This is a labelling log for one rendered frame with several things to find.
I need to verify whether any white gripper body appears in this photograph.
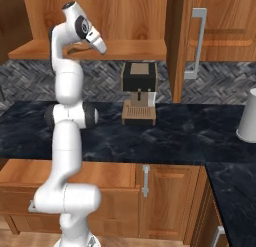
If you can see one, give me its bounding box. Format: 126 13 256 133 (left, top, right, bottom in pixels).
87 30 109 56

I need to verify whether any open wooden cabinet door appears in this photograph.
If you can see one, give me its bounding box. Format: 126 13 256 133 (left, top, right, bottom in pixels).
165 0 195 104

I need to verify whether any open wooden drawer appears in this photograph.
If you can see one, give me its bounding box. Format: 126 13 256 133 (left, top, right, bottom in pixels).
0 158 142 239

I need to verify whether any wooden base cabinet door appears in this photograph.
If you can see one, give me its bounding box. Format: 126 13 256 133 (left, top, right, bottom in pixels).
138 163 202 241

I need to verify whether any wooden corner base cabinet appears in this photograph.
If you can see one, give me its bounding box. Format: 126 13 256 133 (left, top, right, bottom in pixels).
184 165 232 247

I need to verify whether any black and tan coffee machine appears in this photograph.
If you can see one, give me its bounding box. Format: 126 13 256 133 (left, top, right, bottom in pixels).
120 61 159 127

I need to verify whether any open wooden wall cabinet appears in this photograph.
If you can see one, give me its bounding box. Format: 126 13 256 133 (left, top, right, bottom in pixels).
7 0 172 62

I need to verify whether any long grey door handle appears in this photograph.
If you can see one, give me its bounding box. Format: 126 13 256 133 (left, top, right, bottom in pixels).
183 7 208 81

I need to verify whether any closed wooden wall cabinet door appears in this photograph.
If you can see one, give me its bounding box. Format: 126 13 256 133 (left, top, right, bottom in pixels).
192 0 256 63

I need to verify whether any short grey cabinet handle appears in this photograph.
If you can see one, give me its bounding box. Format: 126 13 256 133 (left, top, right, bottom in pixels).
141 164 151 198

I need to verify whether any grey drawer handle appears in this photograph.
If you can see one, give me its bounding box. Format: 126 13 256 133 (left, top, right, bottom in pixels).
27 199 41 214

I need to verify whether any grey corner cabinet handle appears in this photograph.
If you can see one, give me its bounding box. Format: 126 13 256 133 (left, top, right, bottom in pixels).
210 225 226 247

